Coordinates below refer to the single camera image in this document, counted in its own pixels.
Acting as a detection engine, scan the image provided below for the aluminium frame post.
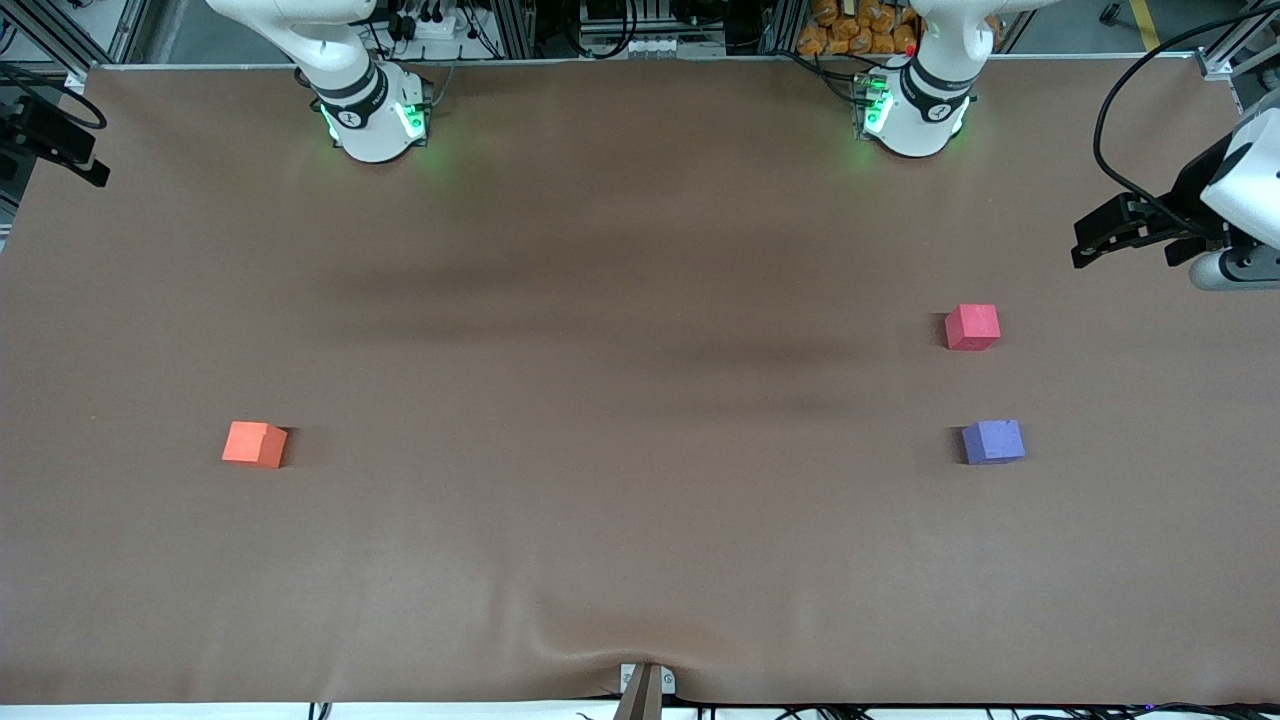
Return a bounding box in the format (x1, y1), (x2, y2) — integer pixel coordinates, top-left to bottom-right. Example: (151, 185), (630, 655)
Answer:
(20, 0), (151, 81)
(497, 0), (546, 59)
(1195, 0), (1280, 81)

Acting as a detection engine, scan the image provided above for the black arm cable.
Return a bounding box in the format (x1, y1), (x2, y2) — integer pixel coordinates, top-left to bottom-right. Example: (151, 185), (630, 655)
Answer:
(1093, 8), (1280, 241)
(0, 62), (108, 131)

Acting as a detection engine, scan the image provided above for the silver mounting bracket plate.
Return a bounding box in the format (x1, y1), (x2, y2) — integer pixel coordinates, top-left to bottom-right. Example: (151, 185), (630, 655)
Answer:
(620, 663), (677, 696)

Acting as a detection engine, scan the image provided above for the brown camera post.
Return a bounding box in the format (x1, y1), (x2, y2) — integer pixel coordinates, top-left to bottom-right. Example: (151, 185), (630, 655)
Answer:
(613, 665), (666, 720)

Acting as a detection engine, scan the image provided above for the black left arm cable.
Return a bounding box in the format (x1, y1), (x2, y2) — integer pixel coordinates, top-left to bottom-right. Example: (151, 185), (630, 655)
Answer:
(1093, 8), (1280, 241)

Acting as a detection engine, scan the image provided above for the orange objects pile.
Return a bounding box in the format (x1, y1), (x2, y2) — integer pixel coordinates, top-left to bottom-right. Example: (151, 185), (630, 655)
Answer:
(797, 0), (921, 57)

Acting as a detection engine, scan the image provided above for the brown table mat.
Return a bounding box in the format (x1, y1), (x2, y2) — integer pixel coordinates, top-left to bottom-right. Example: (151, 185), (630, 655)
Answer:
(0, 55), (1280, 706)

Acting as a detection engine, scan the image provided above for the purple foam block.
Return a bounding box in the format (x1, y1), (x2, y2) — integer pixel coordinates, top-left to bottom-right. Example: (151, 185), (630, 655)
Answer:
(961, 419), (1027, 466)

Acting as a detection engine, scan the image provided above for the red foam block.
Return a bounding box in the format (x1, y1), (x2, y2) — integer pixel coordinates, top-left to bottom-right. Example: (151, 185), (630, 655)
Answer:
(944, 304), (1002, 352)

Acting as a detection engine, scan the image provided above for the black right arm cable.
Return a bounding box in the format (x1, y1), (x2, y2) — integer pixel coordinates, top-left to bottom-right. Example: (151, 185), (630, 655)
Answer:
(0, 62), (108, 131)

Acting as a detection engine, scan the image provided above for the white power strip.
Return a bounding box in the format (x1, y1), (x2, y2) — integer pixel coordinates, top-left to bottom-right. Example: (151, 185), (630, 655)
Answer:
(385, 8), (463, 43)

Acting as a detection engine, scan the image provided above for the orange foam block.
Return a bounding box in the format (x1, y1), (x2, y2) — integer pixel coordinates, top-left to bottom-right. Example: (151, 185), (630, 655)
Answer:
(221, 421), (289, 469)

